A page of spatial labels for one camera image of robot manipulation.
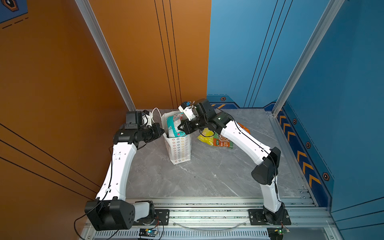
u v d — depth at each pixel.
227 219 0.75
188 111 0.68
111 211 0.38
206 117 0.59
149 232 0.71
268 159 0.49
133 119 0.56
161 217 0.74
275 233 0.71
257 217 0.72
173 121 0.76
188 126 0.66
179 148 0.79
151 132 0.65
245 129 1.08
